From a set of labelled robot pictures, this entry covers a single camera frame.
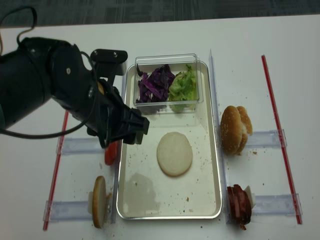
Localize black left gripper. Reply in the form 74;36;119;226
86;79;150;149

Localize bun slice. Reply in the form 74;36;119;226
92;175;106;229
156;132;193;177

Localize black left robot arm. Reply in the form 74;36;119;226
0;37;150;148

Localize green lettuce pile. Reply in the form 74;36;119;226
168;64;197;102

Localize sliced meat patties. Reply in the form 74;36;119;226
227;184;252;231

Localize white meat backstop block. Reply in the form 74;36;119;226
244;185;256;209

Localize shredded purple cabbage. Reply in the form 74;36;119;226
135;64;175;115

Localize clear plastic salad box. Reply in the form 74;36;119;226
132;53;203;115

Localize metal baking tray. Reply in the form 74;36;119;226
116;62;222;220

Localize sesame top bun front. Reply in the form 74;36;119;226
220;105;243;155

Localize sesame bun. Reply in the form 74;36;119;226
236;106;253;155
220;105;243;155

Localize sesame top bun rear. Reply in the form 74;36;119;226
236;106;253;155

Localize left red strip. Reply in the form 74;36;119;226
42;111;69;231

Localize red strip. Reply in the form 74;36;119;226
42;111;69;231
261;55;303;225

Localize right red strip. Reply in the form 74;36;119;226
261;55;303;225

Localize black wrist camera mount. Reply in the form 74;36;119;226
90;49;128;86

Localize clear rail upper left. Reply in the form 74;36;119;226
56;137;105;155

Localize right clear vertical rail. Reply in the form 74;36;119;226
208;49;232;225

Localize clear rail lower left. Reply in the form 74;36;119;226
43;201;92;222

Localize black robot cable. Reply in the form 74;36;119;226
0;6;101;140

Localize clear rail upper right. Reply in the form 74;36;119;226
245;129;287;149

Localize clear rail lower right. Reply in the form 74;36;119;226
252;194;303;216

